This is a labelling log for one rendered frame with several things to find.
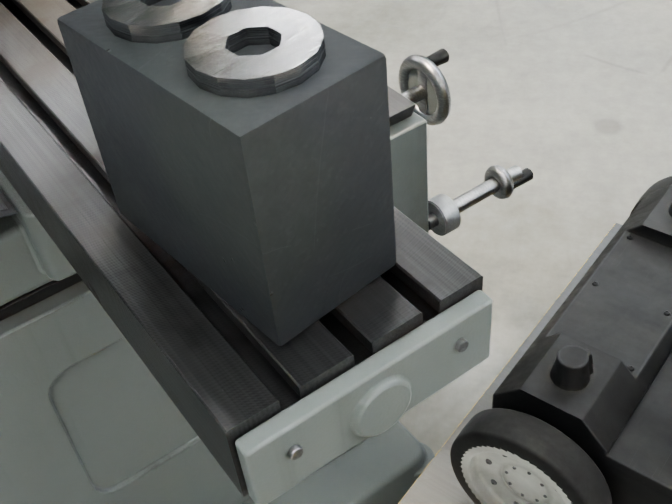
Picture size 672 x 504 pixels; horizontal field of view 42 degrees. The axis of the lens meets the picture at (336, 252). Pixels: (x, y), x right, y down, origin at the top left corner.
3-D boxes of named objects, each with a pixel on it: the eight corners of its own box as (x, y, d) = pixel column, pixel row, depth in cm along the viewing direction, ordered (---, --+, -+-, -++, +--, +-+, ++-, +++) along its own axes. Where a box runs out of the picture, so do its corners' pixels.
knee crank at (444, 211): (516, 170, 147) (518, 141, 143) (542, 187, 144) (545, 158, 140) (414, 228, 139) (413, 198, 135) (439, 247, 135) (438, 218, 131)
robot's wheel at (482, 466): (603, 549, 112) (625, 459, 99) (585, 580, 109) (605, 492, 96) (467, 471, 122) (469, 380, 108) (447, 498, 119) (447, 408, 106)
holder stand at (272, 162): (230, 150, 82) (187, -59, 68) (399, 264, 69) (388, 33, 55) (118, 214, 76) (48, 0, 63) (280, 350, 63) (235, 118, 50)
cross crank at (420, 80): (422, 96, 150) (421, 33, 141) (469, 126, 142) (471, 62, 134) (346, 133, 143) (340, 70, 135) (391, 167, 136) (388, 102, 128)
